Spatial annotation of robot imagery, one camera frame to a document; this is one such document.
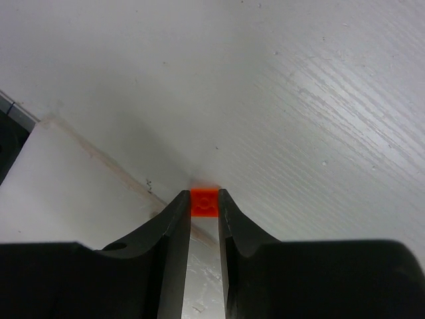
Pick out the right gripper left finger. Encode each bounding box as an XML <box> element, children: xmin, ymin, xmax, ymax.
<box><xmin>1</xmin><ymin>191</ymin><xmax>191</xmax><ymax>318</ymax></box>

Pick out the orange lego plate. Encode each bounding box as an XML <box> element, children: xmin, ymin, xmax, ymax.
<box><xmin>190</xmin><ymin>188</ymin><xmax>219</xmax><ymax>218</ymax></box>

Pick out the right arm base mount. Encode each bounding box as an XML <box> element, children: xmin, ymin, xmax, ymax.
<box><xmin>0</xmin><ymin>92</ymin><xmax>40</xmax><ymax>183</ymax></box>

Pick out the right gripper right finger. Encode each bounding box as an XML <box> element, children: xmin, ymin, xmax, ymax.
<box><xmin>218</xmin><ymin>189</ymin><xmax>424</xmax><ymax>318</ymax></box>

